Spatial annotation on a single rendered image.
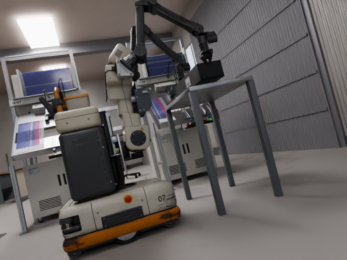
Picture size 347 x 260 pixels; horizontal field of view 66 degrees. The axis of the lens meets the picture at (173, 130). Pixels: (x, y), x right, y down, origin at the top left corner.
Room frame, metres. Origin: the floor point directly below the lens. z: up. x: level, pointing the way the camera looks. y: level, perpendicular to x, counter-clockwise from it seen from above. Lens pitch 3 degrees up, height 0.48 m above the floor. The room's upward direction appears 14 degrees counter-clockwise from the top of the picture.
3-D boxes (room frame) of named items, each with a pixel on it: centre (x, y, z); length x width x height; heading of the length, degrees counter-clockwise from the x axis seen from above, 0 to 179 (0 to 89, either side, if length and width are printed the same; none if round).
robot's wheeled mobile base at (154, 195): (1.81, 0.47, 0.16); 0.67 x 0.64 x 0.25; 105
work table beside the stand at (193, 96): (2.02, -0.28, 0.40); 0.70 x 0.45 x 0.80; 15
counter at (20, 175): (7.57, 3.94, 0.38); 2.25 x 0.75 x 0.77; 18
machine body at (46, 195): (3.21, 1.39, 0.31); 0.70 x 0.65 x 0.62; 107
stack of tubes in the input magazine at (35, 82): (3.11, 1.29, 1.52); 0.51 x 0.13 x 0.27; 107
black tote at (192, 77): (2.01, -0.25, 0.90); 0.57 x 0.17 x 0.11; 15
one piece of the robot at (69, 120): (1.79, 0.56, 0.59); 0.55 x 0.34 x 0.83; 15
